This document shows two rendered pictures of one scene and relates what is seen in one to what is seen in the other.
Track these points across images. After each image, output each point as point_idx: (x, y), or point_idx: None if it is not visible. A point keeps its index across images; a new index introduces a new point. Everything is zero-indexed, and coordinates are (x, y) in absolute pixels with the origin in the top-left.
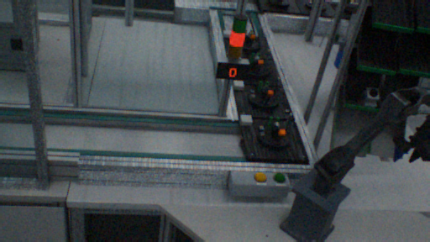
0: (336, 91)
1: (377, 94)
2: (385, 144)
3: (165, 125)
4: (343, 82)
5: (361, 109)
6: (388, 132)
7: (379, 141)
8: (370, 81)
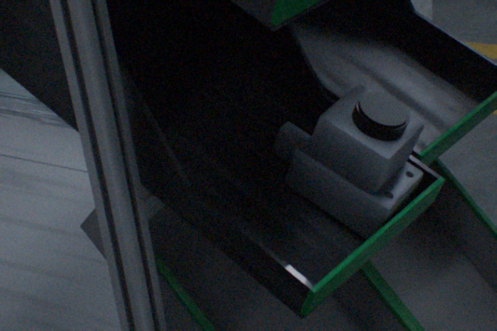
0: (151, 270)
1: (403, 108)
2: (452, 312)
3: None
4: (166, 193)
5: (377, 249)
6: (415, 260)
7: (429, 326)
8: (242, 95)
